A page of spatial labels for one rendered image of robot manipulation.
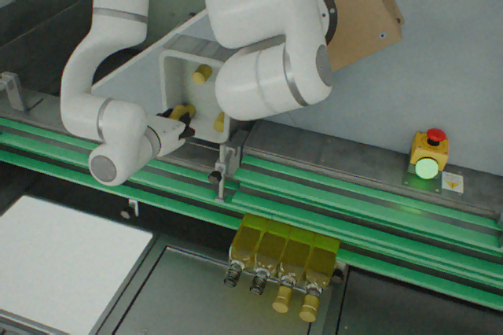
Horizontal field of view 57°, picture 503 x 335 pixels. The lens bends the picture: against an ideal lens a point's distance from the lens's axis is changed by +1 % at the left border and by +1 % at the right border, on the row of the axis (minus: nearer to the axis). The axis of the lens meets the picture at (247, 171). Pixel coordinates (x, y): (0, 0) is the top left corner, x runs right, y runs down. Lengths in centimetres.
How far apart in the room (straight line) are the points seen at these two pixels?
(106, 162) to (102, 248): 47
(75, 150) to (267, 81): 75
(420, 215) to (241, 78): 54
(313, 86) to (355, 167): 47
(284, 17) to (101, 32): 29
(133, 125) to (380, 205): 55
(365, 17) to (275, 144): 36
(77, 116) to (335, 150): 59
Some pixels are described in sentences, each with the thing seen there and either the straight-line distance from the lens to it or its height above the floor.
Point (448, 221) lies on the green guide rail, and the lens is 105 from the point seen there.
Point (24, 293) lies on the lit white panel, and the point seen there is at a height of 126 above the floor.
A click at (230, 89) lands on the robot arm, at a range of 67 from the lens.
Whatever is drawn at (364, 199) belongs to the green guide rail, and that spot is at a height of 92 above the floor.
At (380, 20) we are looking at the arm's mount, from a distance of 91.
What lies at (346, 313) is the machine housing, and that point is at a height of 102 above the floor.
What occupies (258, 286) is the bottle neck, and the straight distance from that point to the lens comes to 98.
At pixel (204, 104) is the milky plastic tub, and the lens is 119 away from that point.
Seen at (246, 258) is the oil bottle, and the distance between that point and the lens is 102.
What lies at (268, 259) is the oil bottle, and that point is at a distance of 101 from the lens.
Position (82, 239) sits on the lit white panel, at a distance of 128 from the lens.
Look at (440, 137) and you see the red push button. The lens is 106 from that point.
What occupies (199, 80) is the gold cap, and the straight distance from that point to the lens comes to 110.
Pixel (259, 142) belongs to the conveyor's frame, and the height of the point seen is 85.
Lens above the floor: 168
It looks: 46 degrees down
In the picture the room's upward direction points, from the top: 153 degrees counter-clockwise
